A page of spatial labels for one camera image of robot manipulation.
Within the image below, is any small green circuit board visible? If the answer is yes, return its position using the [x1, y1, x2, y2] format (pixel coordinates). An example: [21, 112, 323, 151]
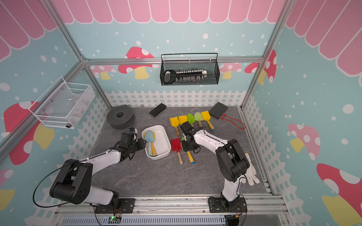
[107, 216, 122, 224]

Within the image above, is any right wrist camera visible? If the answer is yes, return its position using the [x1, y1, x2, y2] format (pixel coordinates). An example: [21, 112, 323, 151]
[180, 121, 194, 136]

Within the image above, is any green shovel wooden handle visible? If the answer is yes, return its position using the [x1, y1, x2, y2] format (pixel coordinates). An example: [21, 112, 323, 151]
[187, 113, 196, 127]

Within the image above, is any dark grey foam roll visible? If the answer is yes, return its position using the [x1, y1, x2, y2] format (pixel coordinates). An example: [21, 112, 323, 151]
[107, 105, 136, 130]

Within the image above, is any grey slotted cable duct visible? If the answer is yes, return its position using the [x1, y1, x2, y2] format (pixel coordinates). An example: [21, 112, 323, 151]
[60, 215, 226, 226]

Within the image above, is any red cable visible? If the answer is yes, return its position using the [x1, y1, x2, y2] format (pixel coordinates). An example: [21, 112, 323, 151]
[220, 113, 247, 131]

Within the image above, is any white wire wall basket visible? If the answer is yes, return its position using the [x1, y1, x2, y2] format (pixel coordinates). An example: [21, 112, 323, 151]
[28, 77, 95, 129]

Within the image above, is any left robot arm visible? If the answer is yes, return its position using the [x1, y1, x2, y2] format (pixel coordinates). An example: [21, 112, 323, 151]
[32, 128, 146, 208]

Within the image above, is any black mesh wall basket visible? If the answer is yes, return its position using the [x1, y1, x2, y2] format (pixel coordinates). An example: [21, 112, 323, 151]
[160, 53, 220, 86]

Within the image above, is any red shovel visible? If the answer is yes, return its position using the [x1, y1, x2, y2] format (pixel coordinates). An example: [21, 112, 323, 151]
[171, 138, 183, 164]

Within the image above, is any yellow shovel blue tip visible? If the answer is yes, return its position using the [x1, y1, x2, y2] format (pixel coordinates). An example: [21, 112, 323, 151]
[178, 115, 188, 125]

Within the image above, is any black ribbed bar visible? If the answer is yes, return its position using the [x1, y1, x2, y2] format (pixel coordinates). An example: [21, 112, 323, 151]
[149, 103, 167, 117]

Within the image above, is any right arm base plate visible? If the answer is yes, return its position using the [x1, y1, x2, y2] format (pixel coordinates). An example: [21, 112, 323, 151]
[208, 196, 248, 213]

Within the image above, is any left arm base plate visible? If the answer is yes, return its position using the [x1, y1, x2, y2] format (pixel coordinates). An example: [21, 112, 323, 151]
[95, 198, 136, 214]

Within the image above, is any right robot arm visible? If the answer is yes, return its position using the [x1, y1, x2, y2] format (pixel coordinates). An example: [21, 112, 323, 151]
[181, 125, 251, 212]

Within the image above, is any white plastic storage box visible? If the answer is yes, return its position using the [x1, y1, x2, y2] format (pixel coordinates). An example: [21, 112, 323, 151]
[142, 125, 171, 160]

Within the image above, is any black flat box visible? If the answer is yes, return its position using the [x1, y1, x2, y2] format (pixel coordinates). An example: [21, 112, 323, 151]
[209, 102, 228, 120]

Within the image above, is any light blue shovel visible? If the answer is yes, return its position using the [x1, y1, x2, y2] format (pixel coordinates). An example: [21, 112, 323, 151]
[144, 131, 157, 157]

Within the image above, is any white work glove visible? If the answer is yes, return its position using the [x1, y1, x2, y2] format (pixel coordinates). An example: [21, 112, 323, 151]
[241, 153, 260, 186]

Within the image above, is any black socket bit holder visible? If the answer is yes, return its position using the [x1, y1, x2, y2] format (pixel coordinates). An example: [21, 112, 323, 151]
[161, 70, 207, 85]

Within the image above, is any light green shovel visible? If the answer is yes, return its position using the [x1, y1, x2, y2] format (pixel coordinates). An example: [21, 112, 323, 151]
[194, 112, 203, 127]

